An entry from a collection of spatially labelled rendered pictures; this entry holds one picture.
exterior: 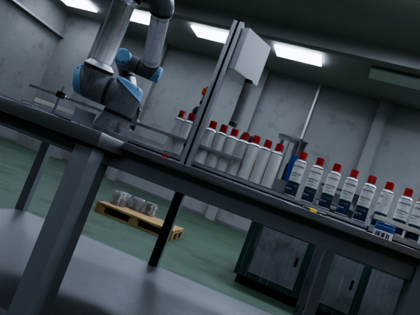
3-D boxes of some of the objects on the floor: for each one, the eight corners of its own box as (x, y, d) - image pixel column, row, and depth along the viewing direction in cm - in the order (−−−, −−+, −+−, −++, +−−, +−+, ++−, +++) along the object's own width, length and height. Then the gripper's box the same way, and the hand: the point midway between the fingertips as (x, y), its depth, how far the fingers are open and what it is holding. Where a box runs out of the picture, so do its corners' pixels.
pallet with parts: (183, 238, 593) (191, 217, 596) (169, 241, 515) (177, 217, 518) (115, 210, 617) (122, 190, 619) (91, 209, 539) (100, 187, 542)
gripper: (140, 89, 197) (147, 131, 194) (123, 92, 198) (129, 134, 195) (135, 83, 188) (141, 127, 185) (117, 87, 189) (122, 131, 186)
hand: (132, 127), depth 187 cm, fingers closed
